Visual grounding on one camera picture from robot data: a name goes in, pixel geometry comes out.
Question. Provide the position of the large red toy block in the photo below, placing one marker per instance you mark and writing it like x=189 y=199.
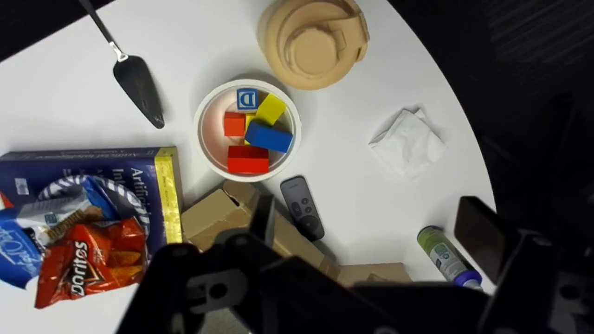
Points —
x=248 y=160

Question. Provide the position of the blue snack bag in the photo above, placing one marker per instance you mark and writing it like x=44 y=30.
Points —
x=16 y=253

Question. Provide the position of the wooden shape sorter cube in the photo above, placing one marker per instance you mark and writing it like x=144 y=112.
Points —
x=378 y=273

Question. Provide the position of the white paper napkin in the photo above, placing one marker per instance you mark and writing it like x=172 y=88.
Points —
x=410 y=145

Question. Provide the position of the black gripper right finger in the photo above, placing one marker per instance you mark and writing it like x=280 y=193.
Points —
x=532 y=284

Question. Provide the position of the black cake server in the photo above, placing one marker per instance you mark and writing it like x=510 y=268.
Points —
x=140 y=89

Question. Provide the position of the green blue spray bottle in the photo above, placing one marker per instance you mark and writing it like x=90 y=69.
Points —
x=443 y=253

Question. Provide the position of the silver snack packet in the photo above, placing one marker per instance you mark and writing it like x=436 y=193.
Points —
x=57 y=214

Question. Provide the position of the yellow toy block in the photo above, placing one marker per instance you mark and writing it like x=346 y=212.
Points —
x=272 y=108

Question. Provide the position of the brown cardboard box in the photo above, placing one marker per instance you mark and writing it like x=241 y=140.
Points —
x=215 y=216

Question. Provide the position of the blue letter block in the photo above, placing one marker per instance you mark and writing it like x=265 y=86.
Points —
x=248 y=99

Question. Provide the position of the red Doritos chip bag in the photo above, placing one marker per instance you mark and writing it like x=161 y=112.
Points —
x=94 y=260

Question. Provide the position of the small red toy block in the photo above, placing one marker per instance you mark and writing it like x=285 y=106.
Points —
x=235 y=125

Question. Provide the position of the blue toy block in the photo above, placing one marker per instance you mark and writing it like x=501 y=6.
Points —
x=268 y=138

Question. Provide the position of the white round bowl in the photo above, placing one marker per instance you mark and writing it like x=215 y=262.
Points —
x=211 y=145

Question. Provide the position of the tan insulated water bottle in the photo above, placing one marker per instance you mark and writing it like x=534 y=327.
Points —
x=313 y=52

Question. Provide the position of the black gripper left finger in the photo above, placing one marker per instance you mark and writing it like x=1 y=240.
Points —
x=187 y=290

